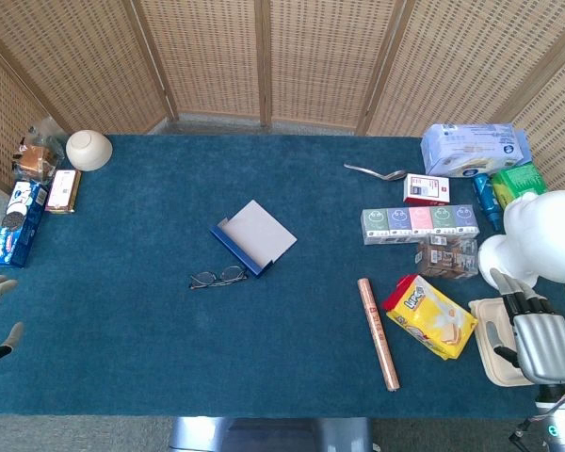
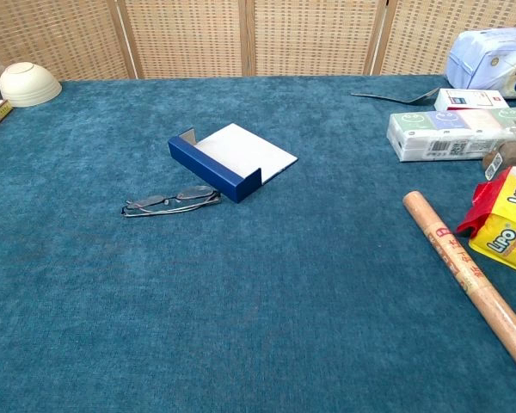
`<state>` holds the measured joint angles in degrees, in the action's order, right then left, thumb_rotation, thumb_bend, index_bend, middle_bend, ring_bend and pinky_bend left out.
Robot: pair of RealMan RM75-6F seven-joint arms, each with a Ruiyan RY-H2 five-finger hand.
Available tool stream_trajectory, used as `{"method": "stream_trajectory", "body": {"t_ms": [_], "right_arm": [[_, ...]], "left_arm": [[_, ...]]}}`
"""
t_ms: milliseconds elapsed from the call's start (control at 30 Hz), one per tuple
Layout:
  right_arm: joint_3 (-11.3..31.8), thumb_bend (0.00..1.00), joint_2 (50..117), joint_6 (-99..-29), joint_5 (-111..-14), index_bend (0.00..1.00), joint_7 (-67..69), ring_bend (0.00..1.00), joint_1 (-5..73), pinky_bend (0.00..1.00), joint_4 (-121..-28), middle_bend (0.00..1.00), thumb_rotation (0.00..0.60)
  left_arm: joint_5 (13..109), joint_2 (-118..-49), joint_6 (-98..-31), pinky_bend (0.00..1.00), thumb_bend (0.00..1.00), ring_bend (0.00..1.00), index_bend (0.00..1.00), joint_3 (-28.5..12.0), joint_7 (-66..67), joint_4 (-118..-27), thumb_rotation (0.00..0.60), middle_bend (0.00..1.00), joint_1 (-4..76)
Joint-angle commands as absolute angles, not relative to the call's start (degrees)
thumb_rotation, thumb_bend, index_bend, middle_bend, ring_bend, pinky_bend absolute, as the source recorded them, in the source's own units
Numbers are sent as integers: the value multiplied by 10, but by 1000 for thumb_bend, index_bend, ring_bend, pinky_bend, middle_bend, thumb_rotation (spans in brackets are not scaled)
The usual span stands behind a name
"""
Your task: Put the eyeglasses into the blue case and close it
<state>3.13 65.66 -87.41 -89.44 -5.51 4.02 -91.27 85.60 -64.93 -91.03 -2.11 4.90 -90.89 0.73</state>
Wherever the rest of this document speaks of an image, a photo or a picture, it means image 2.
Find blue folding glasses case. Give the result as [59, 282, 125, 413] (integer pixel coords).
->
[168, 122, 299, 205]

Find thin metal eyeglasses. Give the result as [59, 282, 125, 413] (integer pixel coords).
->
[120, 185, 222, 219]

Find teal table cloth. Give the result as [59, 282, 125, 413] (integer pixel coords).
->
[0, 75, 516, 413]

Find woven bamboo folding screen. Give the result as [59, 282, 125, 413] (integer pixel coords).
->
[0, 0, 516, 83]

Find pastel pocket tissue multipack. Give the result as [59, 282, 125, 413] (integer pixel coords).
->
[385, 107, 516, 163]

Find metal spoon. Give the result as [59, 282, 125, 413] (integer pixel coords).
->
[350, 87, 440, 106]

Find wrapped wooden rolling pin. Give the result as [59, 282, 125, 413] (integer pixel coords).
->
[402, 190, 516, 384]

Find small red white box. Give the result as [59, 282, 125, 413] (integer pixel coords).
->
[433, 88, 510, 112]

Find yellow Lipo snack bag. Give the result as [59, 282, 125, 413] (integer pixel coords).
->
[456, 165, 516, 279]

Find brown snack pack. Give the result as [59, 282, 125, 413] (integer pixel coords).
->
[481, 128, 516, 181]

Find cream upturned bowl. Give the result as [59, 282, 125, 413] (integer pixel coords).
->
[0, 61, 63, 108]

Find large pale blue tissue pack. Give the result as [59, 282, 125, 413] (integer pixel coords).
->
[444, 27, 516, 101]

